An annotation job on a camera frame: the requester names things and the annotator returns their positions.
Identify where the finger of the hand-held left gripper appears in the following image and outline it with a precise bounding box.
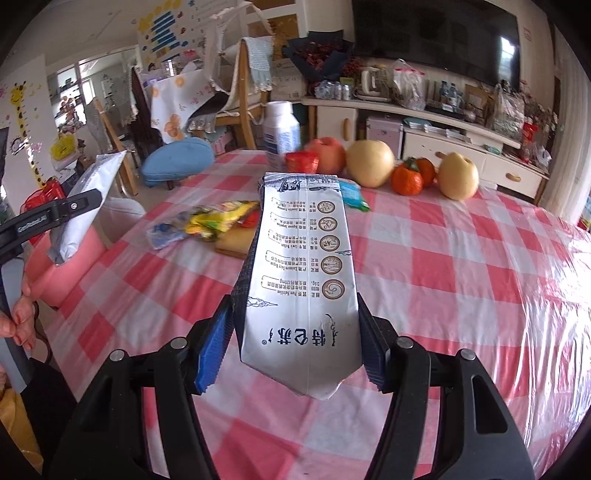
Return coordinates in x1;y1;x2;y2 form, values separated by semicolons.
46;188;103;228

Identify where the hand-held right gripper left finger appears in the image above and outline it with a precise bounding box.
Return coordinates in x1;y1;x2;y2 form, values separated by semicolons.
58;295;238;480

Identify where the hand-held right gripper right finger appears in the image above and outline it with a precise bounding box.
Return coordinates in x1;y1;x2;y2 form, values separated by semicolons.
355;295;536;480

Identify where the white plastic pouch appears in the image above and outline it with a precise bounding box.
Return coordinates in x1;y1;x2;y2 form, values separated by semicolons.
47;151;129;267

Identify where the pink trash bin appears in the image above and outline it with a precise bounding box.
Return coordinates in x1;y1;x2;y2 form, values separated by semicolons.
25;226;110;308

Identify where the blue wrapper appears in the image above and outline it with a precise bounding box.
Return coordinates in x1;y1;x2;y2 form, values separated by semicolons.
147;217;195;250

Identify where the silver milk carton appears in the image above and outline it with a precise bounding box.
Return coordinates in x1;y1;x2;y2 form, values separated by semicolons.
233;172;366;400

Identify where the yellow wrapper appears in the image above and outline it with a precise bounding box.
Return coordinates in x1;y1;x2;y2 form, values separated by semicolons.
185;200;262;243

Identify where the small green blue carton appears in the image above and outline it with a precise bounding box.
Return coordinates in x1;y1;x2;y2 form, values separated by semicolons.
338;180;371;213

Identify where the red drink mix packet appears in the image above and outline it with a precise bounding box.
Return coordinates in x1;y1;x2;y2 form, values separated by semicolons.
285;151;320;175

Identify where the person's left hand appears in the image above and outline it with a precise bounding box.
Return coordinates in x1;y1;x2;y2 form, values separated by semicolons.
0;277;38;354

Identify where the red plastic bag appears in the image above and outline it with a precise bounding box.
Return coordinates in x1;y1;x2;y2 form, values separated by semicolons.
23;182;63;213

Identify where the white rounded object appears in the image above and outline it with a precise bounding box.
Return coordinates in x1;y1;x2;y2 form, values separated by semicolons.
99;196;147;250

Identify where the yellow plastic bag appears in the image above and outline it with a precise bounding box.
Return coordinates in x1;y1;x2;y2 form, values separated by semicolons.
50;131;78;161

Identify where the slim wooden chair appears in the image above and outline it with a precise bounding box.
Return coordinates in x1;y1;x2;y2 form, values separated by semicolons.
92;99;139;195

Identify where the red checked tablecloth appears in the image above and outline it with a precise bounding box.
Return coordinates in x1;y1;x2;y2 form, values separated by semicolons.
39;148;591;480

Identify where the blue cushion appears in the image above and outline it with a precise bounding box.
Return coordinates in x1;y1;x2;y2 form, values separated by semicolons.
141;137;216;188

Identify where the yellow square coaster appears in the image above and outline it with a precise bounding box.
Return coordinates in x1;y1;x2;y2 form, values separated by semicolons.
215;224;259;259

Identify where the dark jacket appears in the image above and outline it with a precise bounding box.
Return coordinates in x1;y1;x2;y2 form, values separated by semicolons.
128;67;160;153

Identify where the fruit printed cloth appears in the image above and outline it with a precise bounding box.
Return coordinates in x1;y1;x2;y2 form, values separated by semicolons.
150;69;218;144

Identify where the orange mandarin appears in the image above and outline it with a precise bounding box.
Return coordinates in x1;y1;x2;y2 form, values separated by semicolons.
391;157;424;197
413;157;437;188

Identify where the yellow pear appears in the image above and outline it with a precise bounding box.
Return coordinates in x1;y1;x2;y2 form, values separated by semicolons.
437;151;480;201
346;139;396;188

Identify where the yellow garment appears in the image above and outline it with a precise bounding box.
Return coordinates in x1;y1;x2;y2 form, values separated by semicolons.
0;388;43;476

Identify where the red apple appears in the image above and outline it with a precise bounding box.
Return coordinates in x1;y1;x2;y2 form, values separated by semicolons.
302;137;347;176

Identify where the white supplement bottle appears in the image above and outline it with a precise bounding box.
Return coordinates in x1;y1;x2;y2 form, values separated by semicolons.
262;100;302;172

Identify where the silver metal case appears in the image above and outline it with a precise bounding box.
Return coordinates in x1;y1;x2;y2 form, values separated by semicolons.
367;115;404;148

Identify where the cream television cabinet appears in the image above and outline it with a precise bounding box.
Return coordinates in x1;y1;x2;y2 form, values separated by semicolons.
302;95;552;206

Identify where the stack of books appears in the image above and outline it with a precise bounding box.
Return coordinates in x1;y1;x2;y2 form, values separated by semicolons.
404;117;467;141

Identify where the pale lace chair cover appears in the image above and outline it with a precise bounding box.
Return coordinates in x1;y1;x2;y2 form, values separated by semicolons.
242;36;276;92

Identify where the white printed cardboard box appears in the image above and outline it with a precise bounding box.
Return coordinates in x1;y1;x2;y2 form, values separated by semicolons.
271;60;309;100

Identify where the pack of silver cans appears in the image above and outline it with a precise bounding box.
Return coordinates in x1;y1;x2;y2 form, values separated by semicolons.
314;79;356;100

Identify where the red snack bag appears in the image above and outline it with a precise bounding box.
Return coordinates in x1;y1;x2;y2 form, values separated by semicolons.
522;117;541;155

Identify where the brown cardboard box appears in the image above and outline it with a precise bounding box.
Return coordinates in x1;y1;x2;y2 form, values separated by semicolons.
463;83;492;123

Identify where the white electric kettle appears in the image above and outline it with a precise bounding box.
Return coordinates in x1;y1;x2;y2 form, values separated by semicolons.
355;66;392;102

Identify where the filled clear plastic bag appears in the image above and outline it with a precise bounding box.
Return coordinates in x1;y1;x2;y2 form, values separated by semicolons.
489;83;527;139

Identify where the white curtain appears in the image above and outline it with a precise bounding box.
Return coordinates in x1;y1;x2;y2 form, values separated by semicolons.
540;28;591;232

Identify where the dark wrapped flower bouquet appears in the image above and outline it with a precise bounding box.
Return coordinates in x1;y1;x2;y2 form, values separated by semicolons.
283;30;365;84

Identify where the black television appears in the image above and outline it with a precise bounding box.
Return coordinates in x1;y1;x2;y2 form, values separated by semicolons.
351;0;522;87

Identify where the giraffe wall sticker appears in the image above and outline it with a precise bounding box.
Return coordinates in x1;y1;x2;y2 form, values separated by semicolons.
0;78;49;190

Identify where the colourful wall poster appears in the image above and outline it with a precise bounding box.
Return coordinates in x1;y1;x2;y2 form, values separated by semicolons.
136;0;208;61

